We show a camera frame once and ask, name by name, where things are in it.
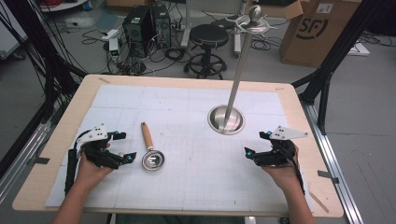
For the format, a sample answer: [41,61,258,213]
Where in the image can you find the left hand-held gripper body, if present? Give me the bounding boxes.
[81,123,123,171]

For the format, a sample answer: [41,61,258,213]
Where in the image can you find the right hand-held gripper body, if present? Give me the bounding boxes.
[253,125,309,167]

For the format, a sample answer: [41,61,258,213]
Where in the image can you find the metal ladle with wooden handle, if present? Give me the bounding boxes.
[140,121,166,172]

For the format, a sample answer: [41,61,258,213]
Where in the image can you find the metal utensil stand with hooks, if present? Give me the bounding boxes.
[207,4,279,136]

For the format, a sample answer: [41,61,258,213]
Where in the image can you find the person's left hand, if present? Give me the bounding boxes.
[76,152,115,188]

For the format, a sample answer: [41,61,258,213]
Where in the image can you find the person's right hand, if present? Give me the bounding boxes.
[261,145,303,191]

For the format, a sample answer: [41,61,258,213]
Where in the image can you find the grey tape strip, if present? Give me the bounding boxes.
[317,170,340,185]

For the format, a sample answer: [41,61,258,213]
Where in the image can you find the white grid mat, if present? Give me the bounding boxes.
[45,84,316,213]

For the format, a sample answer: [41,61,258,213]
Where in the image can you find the thin wooden stick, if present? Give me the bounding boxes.
[307,189,331,215]

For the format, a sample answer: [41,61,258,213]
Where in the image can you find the person's dark pants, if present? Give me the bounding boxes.
[115,214,247,224]

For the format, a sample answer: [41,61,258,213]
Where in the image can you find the white device with green light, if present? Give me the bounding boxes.
[108,37,121,61]

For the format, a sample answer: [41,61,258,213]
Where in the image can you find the white power strip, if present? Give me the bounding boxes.
[101,28,121,42]

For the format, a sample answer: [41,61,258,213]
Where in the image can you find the large black computer tower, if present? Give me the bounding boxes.
[121,5,154,59]

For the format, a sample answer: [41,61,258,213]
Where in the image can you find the large printed cardboard box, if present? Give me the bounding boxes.
[279,0,364,69]

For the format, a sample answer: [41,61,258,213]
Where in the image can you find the black round stool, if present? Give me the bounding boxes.
[184,23,230,80]

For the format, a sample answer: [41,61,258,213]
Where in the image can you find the slim black computer tower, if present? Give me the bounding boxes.
[151,3,173,49]

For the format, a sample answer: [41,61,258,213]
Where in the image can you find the white flat board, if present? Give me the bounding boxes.
[346,42,371,57]

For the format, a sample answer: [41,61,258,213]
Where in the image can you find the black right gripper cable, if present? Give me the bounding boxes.
[279,145,306,196]

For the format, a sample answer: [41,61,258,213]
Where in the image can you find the black sleeved left gripper cable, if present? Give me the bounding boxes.
[64,130,92,196]

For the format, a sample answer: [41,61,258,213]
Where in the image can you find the aluminium rail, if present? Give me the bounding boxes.
[0,120,53,203]
[300,101,364,224]

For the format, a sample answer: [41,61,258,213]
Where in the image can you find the white stand post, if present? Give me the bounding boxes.
[180,0,192,49]
[233,0,249,59]

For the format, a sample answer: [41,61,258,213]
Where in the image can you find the coiled black cable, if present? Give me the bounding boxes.
[163,48,187,63]

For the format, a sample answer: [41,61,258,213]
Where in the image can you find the black frame with hanging cables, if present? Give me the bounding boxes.
[0,0,89,123]

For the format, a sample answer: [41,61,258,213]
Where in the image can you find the black metal frame post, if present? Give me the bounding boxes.
[291,0,389,135]

